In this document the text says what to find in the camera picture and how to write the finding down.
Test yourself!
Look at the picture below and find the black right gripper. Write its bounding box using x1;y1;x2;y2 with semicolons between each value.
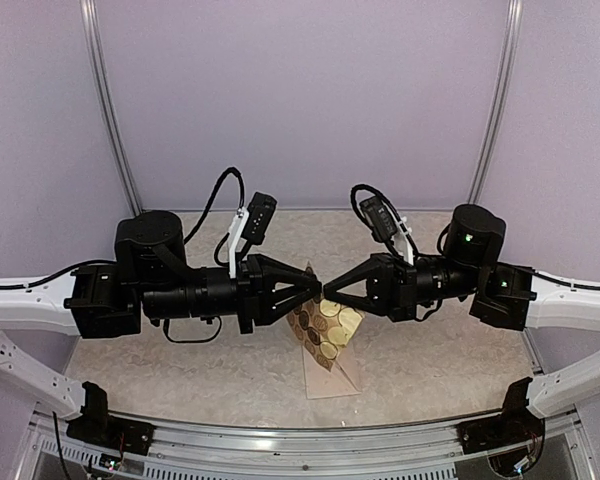
323;252;482;324

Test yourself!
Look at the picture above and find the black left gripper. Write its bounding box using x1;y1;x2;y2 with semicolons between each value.
141;251;323;335

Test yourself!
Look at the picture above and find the round sticker sheet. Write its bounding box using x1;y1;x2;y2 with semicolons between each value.
285;260;366;372

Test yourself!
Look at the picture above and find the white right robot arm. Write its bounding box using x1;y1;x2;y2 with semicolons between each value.
323;196;600;332

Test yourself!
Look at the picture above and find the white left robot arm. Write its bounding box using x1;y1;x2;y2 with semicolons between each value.
0;211;321;445

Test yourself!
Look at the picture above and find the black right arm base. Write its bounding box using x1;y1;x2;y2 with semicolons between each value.
457;377;546;454

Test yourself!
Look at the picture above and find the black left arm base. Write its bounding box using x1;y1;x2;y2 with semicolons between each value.
66;382;155;456

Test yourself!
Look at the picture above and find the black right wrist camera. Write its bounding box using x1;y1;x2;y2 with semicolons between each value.
359;194;416;265

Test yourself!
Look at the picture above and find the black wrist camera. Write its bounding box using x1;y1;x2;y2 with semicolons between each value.
359;194;416;265
227;192;277;279

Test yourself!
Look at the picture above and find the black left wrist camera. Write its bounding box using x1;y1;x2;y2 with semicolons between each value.
227;192;277;279

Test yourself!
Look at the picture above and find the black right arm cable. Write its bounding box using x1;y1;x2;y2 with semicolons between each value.
349;183;600;324

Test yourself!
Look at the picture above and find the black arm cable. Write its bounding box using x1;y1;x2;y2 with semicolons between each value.
0;167;246;344
349;183;600;324

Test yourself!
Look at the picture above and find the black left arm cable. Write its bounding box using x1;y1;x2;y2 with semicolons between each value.
0;167;246;344

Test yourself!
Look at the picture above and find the aluminium front table rail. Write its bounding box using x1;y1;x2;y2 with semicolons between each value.
27;394;594;480

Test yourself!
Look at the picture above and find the aluminium right corner post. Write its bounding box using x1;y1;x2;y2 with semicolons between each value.
468;0;524;204

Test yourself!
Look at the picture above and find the aluminium corner post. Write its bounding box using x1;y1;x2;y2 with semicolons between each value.
468;0;524;204
79;0;143;215

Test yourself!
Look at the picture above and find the aluminium left corner post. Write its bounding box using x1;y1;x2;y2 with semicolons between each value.
79;0;143;215

